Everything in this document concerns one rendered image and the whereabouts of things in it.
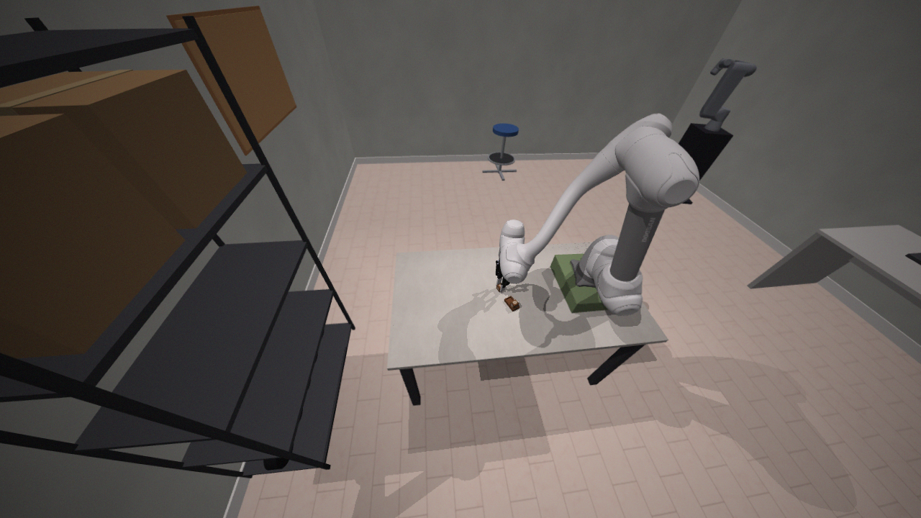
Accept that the brown rectangular tray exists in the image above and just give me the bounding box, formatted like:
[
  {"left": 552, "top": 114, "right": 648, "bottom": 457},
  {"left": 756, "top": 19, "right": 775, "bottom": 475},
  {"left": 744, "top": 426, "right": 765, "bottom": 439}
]
[{"left": 504, "top": 296, "right": 520, "bottom": 311}]

